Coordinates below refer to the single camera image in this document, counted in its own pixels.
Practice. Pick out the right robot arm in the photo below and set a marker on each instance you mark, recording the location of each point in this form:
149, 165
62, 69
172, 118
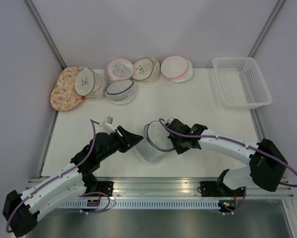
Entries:
264, 163

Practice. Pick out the pink-trim white laundry bag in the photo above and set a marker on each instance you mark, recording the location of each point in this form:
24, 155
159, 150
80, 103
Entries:
177, 69

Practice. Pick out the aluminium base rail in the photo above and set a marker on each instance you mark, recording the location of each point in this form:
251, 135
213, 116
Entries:
180, 188

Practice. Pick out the blue-trim mesh laundry bag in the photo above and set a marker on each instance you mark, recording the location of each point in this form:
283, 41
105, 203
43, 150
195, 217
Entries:
155, 145

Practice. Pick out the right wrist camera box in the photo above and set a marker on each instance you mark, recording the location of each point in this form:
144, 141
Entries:
167, 122

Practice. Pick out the white plastic basket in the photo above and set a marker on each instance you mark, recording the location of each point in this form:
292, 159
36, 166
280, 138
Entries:
240, 83

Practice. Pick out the left aluminium frame post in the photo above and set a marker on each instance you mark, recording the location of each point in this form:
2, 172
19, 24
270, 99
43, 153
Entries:
45, 32

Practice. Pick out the pink-trim ribbed laundry bag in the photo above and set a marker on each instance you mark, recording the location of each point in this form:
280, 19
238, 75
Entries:
118, 70

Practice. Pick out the right aluminium frame post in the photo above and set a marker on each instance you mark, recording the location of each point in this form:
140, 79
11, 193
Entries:
267, 27

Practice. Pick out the beige bra-print laundry bag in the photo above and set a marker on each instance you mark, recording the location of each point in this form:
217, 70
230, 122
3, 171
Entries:
90, 85

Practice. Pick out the floral pink laundry bag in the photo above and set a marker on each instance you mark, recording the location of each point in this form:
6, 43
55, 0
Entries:
64, 97

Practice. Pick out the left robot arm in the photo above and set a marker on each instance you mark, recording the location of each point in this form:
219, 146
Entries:
24, 210

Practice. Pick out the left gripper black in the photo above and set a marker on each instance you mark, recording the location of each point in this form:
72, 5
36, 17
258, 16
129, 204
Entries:
128, 139

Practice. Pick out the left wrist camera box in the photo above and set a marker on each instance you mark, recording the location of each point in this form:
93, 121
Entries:
107, 125

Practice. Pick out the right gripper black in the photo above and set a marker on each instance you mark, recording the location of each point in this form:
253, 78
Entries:
179, 150

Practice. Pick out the white slotted cable duct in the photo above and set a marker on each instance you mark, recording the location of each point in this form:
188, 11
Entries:
145, 204

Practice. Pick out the aluminium frame post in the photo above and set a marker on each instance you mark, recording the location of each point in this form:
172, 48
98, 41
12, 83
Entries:
45, 32
267, 27

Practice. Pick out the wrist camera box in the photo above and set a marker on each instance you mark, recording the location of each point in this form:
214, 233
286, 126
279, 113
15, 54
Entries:
107, 125
167, 122

